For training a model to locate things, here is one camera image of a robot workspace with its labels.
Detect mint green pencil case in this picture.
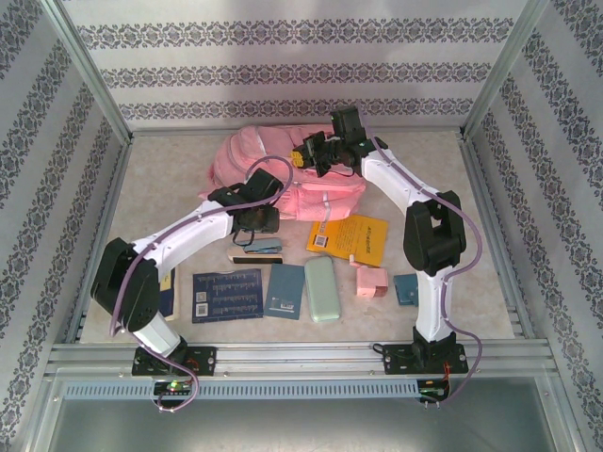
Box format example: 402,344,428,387
303,256,342,324

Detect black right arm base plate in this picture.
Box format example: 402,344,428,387
383,342,468,377

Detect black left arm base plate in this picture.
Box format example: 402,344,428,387
133,346,219,378

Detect teal blue notebook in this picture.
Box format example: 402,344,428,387
263,262,306,322

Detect grey slotted cable duct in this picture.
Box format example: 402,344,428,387
62,379,421,401

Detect aluminium frame post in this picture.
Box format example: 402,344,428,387
40,0,134,145
463,0,551,141

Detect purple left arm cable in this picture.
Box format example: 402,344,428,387
108,156,296,414

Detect navy book with yellow label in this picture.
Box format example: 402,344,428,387
157,263,183,323

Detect small blue clasp wallet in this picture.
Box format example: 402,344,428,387
393,273,420,308

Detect grey metal panel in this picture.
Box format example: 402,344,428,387
35,376,574,452

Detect aluminium frame rail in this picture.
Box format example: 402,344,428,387
64,136,134,345
459,134,538,341

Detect small pink box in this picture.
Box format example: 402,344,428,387
349,253,390,299

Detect pink backpack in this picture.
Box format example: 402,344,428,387
196,124,367,225

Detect navy booklet with QR codes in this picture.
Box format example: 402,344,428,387
191,268,264,325

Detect aluminium mounting rail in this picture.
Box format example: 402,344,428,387
44,342,557,378

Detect silver and blue stapler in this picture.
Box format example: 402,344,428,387
227,236,285,266

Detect thin black left gripper cable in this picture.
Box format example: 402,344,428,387
233,228,266,250

